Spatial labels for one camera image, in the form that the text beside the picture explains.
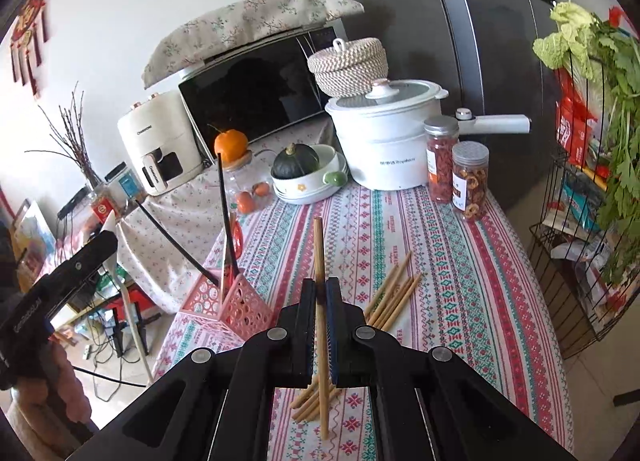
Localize floral cushion on microwave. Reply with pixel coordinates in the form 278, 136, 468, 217
142, 0, 364, 88

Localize red chinese knot decoration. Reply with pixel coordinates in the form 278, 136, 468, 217
10, 0, 49, 97

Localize person's left hand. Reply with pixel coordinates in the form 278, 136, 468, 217
14, 341, 92, 455

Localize green leafy vegetables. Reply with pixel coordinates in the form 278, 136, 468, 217
533, 2, 639, 282

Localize black chopstick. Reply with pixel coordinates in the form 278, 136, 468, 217
136, 201, 220, 288
216, 153, 240, 281

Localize white floral ceramic bowl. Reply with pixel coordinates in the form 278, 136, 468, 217
270, 144, 348, 205

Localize orange tangerine on jar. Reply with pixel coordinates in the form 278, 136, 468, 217
214, 129, 248, 165

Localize blue label clear container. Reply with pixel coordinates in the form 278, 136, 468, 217
105, 162, 144, 208

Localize patterned handmade tablecloth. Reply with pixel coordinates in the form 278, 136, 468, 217
152, 180, 576, 461

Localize woven white lidded basket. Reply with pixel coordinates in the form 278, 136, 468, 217
307, 37, 388, 98

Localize bamboo chopstick bundle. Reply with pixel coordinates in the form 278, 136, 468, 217
290, 251, 421, 423

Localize black microwave oven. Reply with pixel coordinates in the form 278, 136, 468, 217
179, 26, 335, 151

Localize jar of red dried berries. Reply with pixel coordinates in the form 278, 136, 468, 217
424, 115, 459, 203

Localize glass jar with tangerines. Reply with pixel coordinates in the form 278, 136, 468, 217
222, 150, 273, 215

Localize dark green squash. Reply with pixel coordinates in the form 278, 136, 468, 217
271, 142, 320, 179

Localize red plastic spoon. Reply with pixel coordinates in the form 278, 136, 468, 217
230, 219, 244, 261

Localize white air fryer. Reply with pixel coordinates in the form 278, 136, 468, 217
117, 90, 204, 196

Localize dried twig branches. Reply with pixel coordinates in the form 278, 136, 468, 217
26, 84, 101, 189

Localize pink perforated utensil holder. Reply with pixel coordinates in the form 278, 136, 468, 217
180, 273, 273, 343

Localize grey refrigerator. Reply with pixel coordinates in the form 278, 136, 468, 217
343, 0, 559, 210

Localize white electric cooking pot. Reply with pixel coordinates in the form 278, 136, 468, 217
324, 77, 533, 192

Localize jar of dried fruit rings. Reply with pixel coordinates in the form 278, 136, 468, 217
451, 141, 489, 221

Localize black wire rack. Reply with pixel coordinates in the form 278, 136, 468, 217
529, 70, 639, 359

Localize floral white cloth cover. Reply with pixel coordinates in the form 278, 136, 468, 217
114, 112, 352, 315

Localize red label glass jar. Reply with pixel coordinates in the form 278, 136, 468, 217
89, 184, 118, 224

